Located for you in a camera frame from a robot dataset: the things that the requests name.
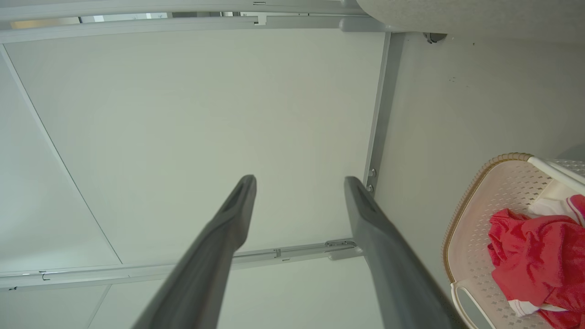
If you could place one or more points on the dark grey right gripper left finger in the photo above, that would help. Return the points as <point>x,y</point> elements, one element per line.
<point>205,256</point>

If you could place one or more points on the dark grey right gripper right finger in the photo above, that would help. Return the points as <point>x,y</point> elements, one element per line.
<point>388,265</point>

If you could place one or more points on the red and white jersey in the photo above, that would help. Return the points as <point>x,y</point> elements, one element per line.
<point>530,256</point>

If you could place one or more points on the white perforated laundry basket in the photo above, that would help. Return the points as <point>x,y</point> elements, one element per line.
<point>470,237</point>

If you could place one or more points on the grey partition bottom rail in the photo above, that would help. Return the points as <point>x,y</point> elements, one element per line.
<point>384,114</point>

